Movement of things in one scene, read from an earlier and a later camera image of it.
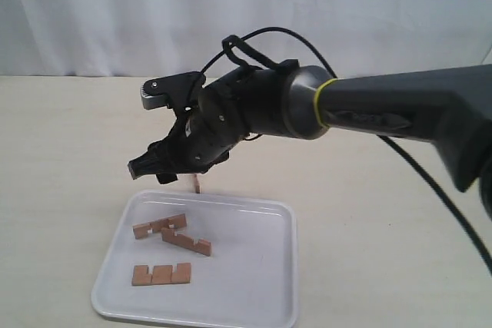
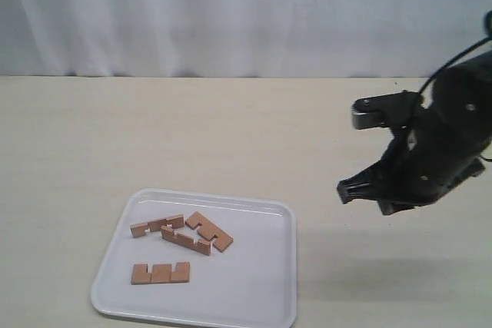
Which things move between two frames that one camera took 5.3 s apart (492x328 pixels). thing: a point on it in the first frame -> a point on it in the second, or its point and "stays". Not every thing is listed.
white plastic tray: (250, 278) stays
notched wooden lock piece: (157, 226) stays
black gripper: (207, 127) -> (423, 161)
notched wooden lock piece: (203, 246) stays
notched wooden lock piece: (197, 183) -> (208, 229)
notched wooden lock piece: (161, 274) stays
